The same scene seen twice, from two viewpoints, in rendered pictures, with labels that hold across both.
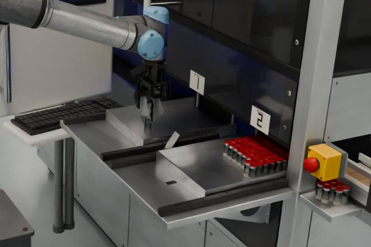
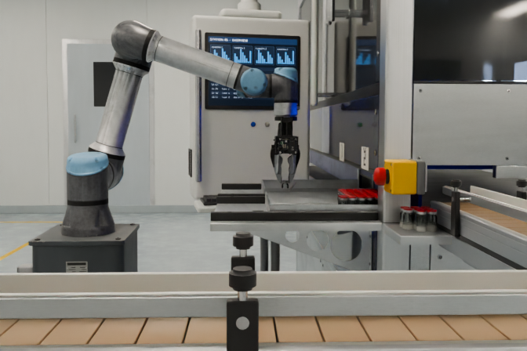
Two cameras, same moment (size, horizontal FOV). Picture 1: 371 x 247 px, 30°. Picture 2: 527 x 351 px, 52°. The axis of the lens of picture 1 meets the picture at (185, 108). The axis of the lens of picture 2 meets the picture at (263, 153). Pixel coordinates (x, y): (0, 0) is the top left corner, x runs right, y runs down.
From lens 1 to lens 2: 1.07 m
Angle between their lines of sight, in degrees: 35
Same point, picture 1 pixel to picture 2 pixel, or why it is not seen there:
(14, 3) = (125, 34)
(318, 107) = (397, 116)
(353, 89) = (448, 102)
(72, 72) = (267, 169)
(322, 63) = (394, 63)
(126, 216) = not seen: hidden behind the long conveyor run
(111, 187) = not seen: hidden behind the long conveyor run
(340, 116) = (434, 133)
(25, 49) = (221, 141)
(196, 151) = (311, 200)
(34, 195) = not seen: hidden behind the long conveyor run
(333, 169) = (405, 180)
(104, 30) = (205, 63)
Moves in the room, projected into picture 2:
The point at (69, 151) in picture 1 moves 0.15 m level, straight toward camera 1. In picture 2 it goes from (274, 251) to (262, 259)
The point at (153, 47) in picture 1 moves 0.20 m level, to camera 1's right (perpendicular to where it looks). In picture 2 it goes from (252, 81) to (318, 78)
